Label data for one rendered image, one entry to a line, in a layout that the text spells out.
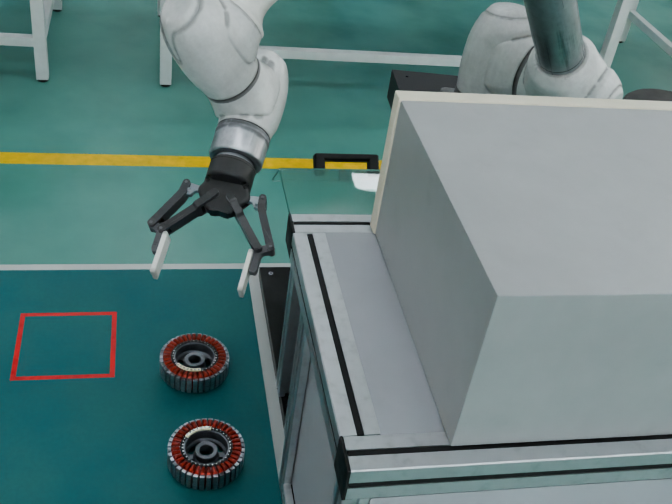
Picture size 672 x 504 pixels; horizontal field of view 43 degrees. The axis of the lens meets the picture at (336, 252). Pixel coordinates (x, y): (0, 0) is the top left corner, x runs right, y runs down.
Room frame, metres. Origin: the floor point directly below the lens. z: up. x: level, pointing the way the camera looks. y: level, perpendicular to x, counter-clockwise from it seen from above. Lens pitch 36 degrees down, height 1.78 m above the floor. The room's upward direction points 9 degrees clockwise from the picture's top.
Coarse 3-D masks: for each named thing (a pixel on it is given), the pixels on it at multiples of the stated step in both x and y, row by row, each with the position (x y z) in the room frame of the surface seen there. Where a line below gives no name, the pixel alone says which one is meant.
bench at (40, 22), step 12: (36, 0) 3.30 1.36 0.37; (48, 0) 3.71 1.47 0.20; (60, 0) 4.06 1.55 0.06; (36, 12) 3.30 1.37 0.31; (48, 12) 3.58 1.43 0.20; (36, 24) 3.30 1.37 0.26; (48, 24) 3.50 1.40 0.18; (0, 36) 3.27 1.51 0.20; (12, 36) 3.28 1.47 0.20; (24, 36) 3.30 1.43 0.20; (36, 36) 3.30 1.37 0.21; (36, 48) 3.30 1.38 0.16; (36, 60) 3.30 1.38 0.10; (36, 72) 3.29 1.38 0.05; (48, 72) 3.33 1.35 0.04
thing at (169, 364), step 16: (192, 336) 1.06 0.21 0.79; (208, 336) 1.06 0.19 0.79; (160, 352) 1.01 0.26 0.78; (176, 352) 1.02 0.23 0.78; (192, 352) 1.03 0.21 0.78; (208, 352) 1.04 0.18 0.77; (224, 352) 1.03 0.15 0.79; (160, 368) 0.99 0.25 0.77; (176, 368) 0.98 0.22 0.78; (192, 368) 0.98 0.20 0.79; (208, 368) 0.99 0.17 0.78; (224, 368) 1.00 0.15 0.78; (176, 384) 0.96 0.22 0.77; (192, 384) 0.97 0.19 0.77; (208, 384) 0.97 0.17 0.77
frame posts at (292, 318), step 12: (288, 288) 0.99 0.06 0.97; (288, 300) 0.99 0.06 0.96; (288, 312) 0.97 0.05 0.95; (300, 312) 0.90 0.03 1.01; (288, 324) 0.97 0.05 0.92; (300, 324) 0.89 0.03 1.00; (288, 336) 0.97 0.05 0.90; (288, 348) 0.97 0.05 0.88; (288, 360) 0.97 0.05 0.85; (288, 372) 0.98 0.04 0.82; (276, 384) 0.99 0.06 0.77; (288, 384) 0.98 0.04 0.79; (288, 396) 0.90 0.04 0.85; (288, 408) 0.89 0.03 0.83
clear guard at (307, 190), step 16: (288, 176) 1.15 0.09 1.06; (304, 176) 1.16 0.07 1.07; (320, 176) 1.17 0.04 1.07; (336, 176) 1.18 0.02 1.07; (352, 176) 1.18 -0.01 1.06; (368, 176) 1.19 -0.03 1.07; (288, 192) 1.11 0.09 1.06; (304, 192) 1.11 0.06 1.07; (320, 192) 1.12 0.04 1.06; (336, 192) 1.13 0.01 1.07; (352, 192) 1.14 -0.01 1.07; (368, 192) 1.14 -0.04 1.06; (288, 208) 1.06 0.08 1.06; (304, 208) 1.07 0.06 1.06; (320, 208) 1.08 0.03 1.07; (336, 208) 1.08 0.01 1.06; (352, 208) 1.09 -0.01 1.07; (368, 208) 1.10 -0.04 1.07
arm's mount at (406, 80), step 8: (392, 72) 2.13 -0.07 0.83; (400, 72) 2.14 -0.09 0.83; (408, 72) 2.14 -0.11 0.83; (416, 72) 2.15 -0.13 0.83; (392, 80) 2.12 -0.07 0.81; (400, 80) 2.09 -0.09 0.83; (408, 80) 2.09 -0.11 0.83; (416, 80) 2.10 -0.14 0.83; (424, 80) 2.11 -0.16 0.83; (432, 80) 2.12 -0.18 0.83; (440, 80) 2.13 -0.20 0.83; (448, 80) 2.14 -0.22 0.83; (456, 80) 2.15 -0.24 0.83; (392, 88) 2.10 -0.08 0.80; (400, 88) 2.04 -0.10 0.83; (408, 88) 2.05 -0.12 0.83; (416, 88) 2.06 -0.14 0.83; (424, 88) 2.06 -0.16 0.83; (432, 88) 2.07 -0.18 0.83; (440, 88) 2.08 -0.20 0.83; (392, 96) 2.08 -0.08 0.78; (392, 104) 2.07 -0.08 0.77
